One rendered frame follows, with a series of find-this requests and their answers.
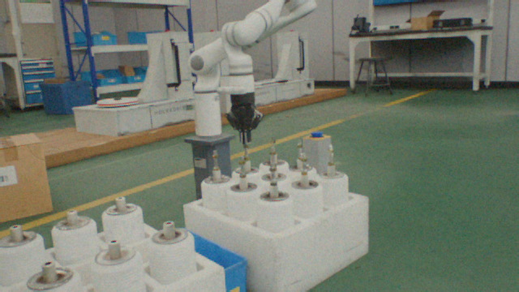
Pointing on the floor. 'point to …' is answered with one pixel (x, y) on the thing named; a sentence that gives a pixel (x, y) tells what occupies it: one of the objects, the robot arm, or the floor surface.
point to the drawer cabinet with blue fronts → (28, 81)
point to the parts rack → (115, 45)
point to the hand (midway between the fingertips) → (245, 138)
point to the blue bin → (233, 265)
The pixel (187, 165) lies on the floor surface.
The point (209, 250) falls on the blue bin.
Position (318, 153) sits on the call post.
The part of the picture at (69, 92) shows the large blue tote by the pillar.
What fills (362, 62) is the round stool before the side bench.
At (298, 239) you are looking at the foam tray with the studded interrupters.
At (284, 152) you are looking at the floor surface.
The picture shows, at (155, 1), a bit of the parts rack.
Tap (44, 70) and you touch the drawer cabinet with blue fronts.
